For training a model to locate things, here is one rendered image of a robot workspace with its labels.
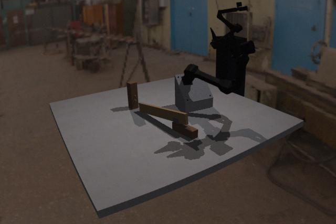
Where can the long brown wooden rail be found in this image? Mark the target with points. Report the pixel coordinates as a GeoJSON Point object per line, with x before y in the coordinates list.
{"type": "Point", "coordinates": [164, 113]}

